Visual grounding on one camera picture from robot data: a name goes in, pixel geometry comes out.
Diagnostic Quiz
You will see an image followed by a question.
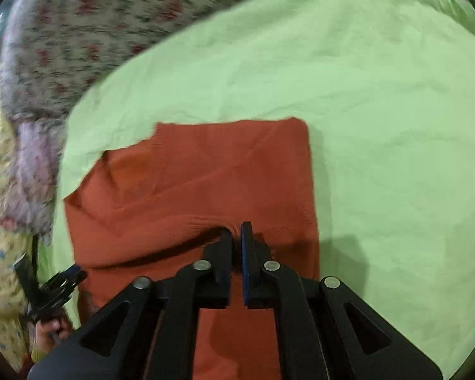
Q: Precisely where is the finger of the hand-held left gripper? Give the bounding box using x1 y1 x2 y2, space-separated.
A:
41 264 88 288
37 283 80 313

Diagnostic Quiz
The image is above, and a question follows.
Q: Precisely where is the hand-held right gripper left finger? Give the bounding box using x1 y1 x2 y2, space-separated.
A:
28 230 234 380

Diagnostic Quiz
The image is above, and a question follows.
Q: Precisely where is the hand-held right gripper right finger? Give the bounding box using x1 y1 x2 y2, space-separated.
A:
241 222 444 380

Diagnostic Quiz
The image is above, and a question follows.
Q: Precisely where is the orange knit sweater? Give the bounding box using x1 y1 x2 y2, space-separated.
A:
63 117 321 380

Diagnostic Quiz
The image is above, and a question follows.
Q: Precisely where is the person's left hand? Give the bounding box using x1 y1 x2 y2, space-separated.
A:
34 312 72 351

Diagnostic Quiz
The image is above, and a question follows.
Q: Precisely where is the yellow cartoon print quilt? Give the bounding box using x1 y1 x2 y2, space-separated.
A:
0 63 38 370

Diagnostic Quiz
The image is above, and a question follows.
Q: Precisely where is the purple floral cloth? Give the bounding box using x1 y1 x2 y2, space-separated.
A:
0 119 69 246

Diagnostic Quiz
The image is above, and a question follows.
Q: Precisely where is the light green bed sheet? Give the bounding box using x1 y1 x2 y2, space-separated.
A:
37 0 475 380

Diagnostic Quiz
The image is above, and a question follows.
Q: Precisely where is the red floral bed cover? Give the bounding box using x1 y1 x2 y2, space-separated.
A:
0 0 460 121

